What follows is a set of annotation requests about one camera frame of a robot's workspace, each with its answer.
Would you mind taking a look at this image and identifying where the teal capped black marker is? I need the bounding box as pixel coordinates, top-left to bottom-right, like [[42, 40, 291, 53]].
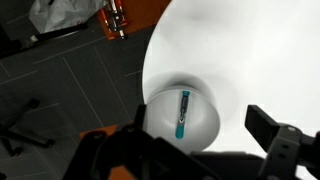
[[175, 89, 192, 140]]

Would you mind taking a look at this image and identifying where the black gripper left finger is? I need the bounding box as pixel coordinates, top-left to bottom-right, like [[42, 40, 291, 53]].
[[63, 104, 222, 180]]

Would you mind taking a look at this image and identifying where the white round bowl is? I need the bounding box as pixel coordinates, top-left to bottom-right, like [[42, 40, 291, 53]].
[[145, 78, 222, 153]]

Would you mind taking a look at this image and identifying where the black office chair base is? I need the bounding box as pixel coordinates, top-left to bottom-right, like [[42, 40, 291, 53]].
[[0, 98, 56, 158]]

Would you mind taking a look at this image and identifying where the orange handled black clamp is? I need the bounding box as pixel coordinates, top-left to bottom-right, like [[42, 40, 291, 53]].
[[99, 0, 130, 42]]

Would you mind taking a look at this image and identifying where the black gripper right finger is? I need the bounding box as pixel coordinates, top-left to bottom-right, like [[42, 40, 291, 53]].
[[244, 104, 320, 180]]

